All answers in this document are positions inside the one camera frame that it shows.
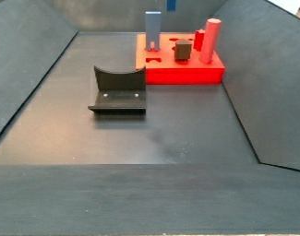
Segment dark blue rectangle peg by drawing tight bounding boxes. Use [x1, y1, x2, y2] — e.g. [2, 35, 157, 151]
[167, 0, 177, 11]

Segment red peg board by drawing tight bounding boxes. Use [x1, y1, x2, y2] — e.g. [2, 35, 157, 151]
[135, 33, 226, 85]

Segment black curved holder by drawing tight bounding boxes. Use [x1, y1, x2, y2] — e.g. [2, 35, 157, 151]
[88, 67, 147, 113]

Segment brown rounded triangle peg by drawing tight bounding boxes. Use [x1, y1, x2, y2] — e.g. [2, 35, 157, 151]
[175, 39, 192, 61]

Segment red star peg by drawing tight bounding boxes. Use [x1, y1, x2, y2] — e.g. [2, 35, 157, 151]
[194, 29, 206, 52]

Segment light blue arch peg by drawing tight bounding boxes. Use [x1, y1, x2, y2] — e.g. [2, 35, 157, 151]
[145, 11, 163, 51]

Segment pink hexagonal peg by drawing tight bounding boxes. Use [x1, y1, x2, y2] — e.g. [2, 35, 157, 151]
[200, 18, 222, 64]

